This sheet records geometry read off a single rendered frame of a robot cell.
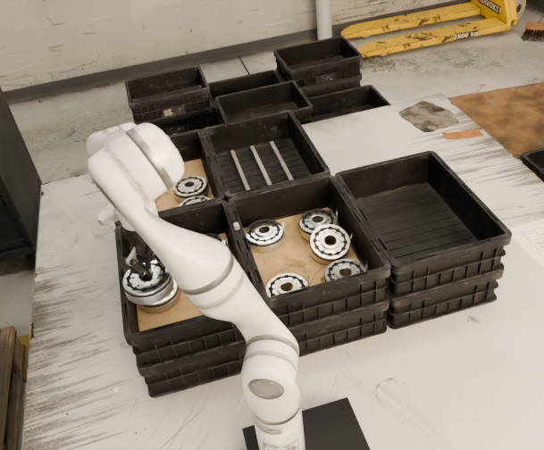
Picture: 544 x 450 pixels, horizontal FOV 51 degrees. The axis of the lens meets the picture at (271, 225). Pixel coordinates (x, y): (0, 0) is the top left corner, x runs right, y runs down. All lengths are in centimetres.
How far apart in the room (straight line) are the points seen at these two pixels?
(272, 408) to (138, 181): 48
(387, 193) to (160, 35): 316
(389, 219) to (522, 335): 44
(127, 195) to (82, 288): 103
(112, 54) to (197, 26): 67
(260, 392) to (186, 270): 28
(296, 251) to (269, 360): 59
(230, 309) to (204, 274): 8
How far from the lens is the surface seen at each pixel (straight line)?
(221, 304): 85
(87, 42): 457
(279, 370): 95
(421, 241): 152
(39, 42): 459
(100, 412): 145
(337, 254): 144
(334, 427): 126
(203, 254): 81
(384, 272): 130
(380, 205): 163
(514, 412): 139
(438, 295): 144
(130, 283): 125
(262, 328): 96
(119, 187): 73
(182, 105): 292
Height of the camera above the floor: 184
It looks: 40 degrees down
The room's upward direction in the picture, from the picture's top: 7 degrees counter-clockwise
